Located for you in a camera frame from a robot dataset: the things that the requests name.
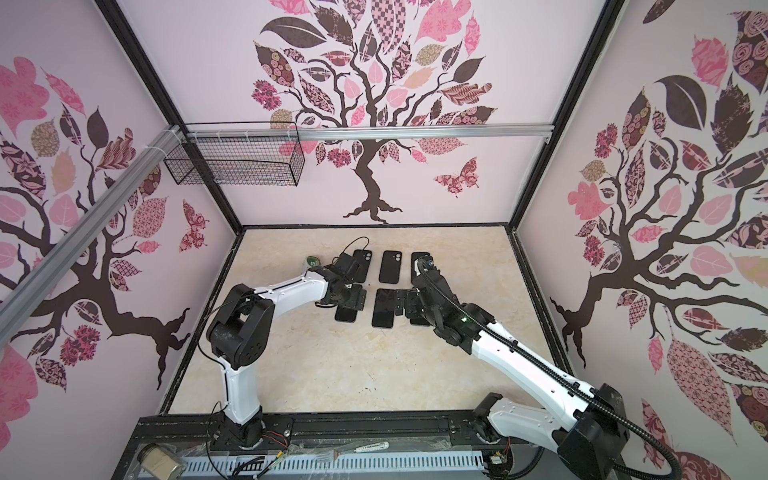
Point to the black phone case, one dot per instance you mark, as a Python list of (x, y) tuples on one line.
[(390, 267), (363, 258), (414, 261)]

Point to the black wire basket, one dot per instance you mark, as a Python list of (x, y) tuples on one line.
[(258, 153)]

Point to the white slotted cable duct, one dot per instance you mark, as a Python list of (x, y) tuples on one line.
[(355, 463)]

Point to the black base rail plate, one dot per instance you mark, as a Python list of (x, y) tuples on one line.
[(330, 435)]

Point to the aluminium rail left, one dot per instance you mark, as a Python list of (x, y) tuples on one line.
[(24, 299)]

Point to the aluminium rail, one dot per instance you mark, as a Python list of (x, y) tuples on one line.
[(24, 299), (372, 132)]

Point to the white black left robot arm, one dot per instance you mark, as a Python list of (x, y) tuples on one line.
[(239, 334)]

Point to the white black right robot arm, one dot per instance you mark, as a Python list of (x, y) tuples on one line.
[(572, 420)]

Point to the aluminium rail back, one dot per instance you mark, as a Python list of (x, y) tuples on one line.
[(372, 132)]

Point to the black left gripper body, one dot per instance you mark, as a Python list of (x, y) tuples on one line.
[(348, 297)]

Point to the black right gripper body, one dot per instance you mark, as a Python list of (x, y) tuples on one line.
[(414, 305)]

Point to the blue edged black smartphone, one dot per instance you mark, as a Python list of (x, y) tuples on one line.
[(345, 315)]

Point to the roll of brown tape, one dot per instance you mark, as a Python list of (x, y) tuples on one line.
[(160, 462)]

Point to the purple smartphone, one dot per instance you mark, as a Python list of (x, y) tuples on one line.
[(384, 308)]

